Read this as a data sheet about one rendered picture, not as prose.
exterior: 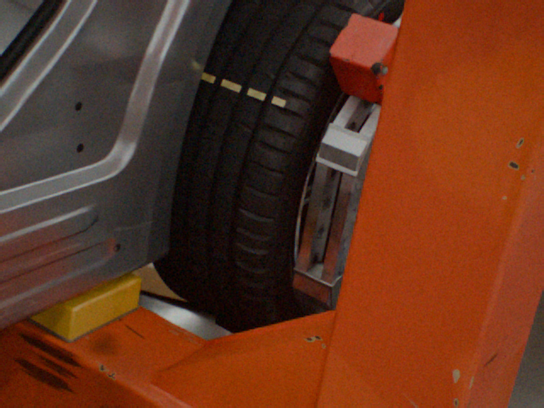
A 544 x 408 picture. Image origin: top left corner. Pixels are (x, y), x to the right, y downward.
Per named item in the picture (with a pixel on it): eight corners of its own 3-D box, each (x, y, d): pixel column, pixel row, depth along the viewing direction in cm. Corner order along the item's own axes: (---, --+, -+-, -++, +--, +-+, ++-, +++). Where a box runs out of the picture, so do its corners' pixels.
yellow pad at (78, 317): (69, 271, 152) (72, 240, 150) (141, 308, 146) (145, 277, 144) (-7, 303, 141) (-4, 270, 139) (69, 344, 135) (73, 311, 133)
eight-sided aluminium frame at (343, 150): (430, 271, 197) (508, -16, 175) (462, 285, 194) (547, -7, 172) (270, 381, 153) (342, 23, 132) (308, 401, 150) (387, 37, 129)
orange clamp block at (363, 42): (365, 52, 143) (352, 11, 135) (416, 69, 139) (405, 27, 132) (340, 93, 141) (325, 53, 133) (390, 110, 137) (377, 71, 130)
